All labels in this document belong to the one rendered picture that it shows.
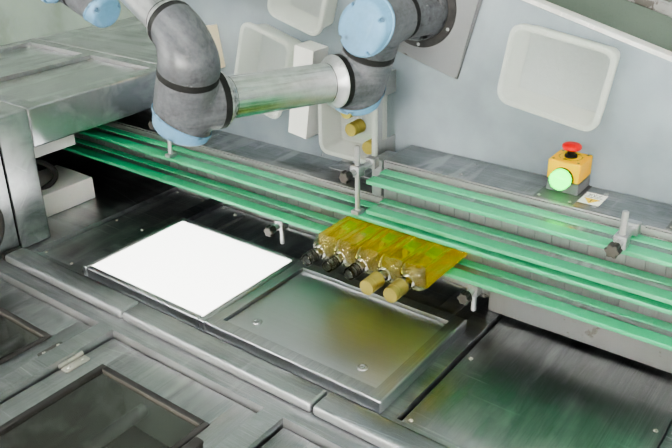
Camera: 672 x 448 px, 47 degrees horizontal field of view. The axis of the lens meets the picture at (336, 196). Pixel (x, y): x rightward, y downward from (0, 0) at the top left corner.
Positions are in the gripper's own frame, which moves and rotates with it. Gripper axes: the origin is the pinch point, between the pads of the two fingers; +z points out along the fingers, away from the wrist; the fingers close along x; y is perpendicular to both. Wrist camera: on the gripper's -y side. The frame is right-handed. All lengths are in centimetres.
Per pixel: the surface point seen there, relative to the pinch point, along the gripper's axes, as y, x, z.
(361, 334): -84, 52, -20
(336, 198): -57, 41, 4
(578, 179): -108, 14, 12
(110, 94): 19.1, 41.0, -3.3
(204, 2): 7.3, 14.2, 19.7
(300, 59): -33.0, 15.2, 13.7
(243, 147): -18, 47, 13
